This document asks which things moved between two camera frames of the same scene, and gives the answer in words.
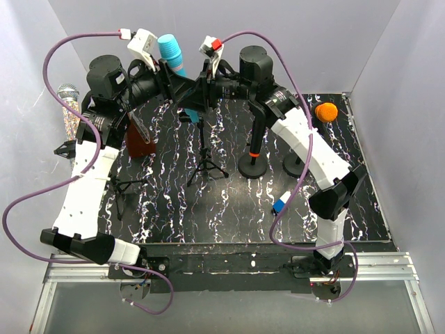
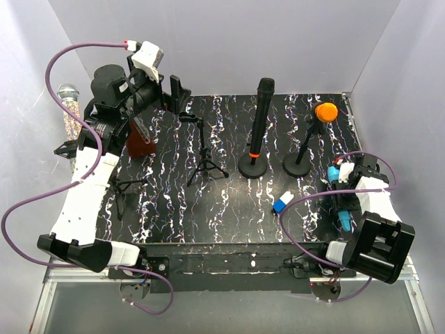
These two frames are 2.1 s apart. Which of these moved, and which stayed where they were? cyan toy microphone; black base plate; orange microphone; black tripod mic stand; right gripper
Moved: cyan toy microphone; right gripper
Stayed: black tripod mic stand; orange microphone; black base plate
